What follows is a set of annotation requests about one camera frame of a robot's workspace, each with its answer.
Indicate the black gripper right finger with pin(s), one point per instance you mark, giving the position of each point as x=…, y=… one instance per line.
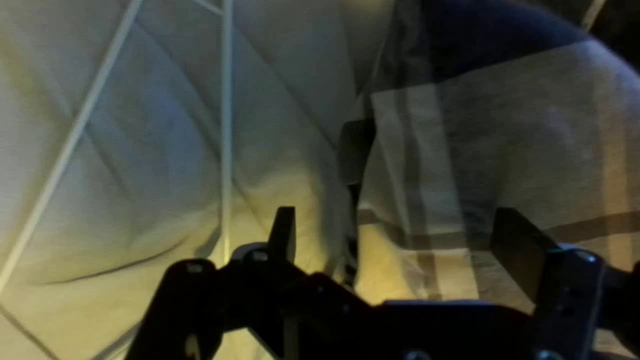
x=522, y=249

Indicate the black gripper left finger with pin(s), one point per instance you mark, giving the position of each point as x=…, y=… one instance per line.
x=282, y=235

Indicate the plaid yellow grey blanket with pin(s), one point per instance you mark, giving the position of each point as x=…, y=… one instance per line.
x=468, y=107

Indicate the cream bed sheet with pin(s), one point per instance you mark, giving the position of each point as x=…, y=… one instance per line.
x=290, y=88

